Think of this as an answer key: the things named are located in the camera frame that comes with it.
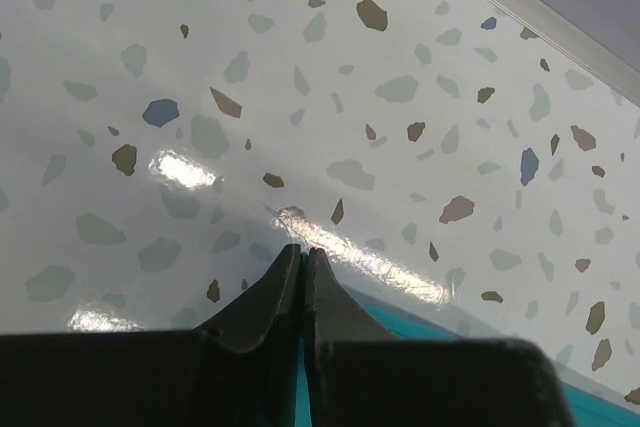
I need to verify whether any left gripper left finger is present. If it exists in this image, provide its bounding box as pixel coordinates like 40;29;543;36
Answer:
1;244;301;426

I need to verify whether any teal t shirt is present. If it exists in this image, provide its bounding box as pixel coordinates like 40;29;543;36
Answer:
294;251;640;427

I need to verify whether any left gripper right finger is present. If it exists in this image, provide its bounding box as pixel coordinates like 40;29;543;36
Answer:
303;248;574;426

